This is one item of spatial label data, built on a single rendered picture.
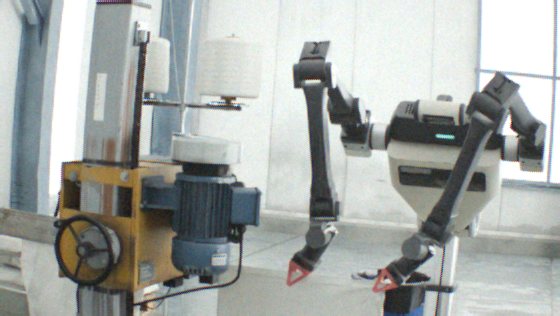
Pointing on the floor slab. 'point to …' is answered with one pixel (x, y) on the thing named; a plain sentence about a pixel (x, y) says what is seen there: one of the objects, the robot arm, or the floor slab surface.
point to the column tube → (110, 129)
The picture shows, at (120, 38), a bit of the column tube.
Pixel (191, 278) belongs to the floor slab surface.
